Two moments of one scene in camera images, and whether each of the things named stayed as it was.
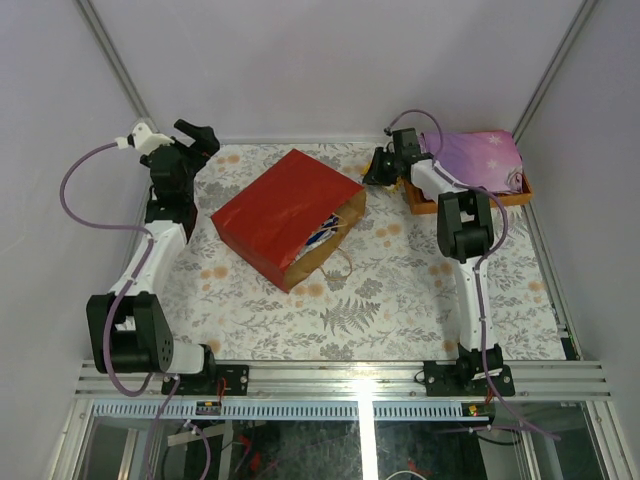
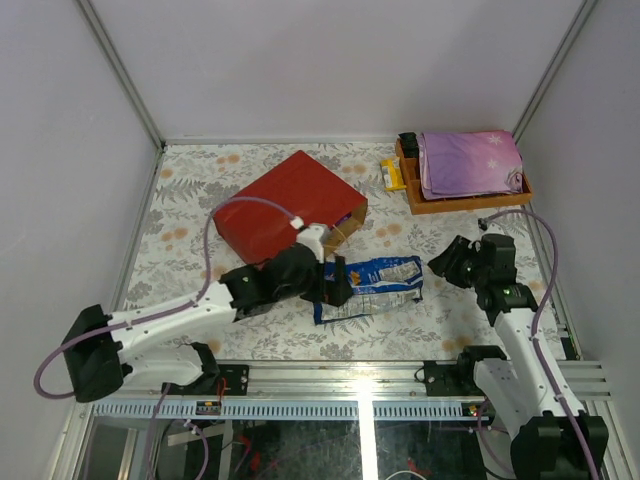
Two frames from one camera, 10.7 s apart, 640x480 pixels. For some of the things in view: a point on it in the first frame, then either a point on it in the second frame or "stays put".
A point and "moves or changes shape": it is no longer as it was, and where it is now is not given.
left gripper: [189, 151] → [329, 282]
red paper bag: [285, 225] stays put
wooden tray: [424, 205] stays put
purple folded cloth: [480, 159] stays put
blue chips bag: [321, 235] moves or changes shape
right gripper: [373, 175] → [445, 264]
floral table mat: [393, 295] stays put
